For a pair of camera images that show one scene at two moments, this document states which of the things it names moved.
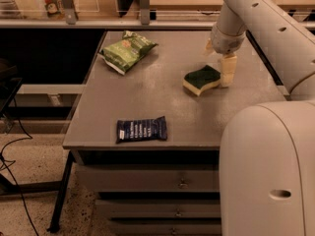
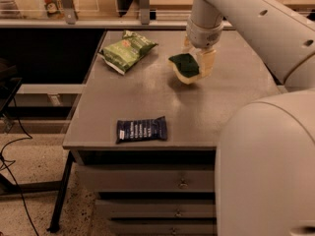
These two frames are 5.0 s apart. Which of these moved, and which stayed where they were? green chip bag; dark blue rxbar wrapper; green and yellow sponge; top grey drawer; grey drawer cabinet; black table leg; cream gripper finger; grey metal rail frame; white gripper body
Moved: white gripper body; cream gripper finger; green and yellow sponge
Stayed: grey drawer cabinet; green chip bag; black table leg; grey metal rail frame; dark blue rxbar wrapper; top grey drawer
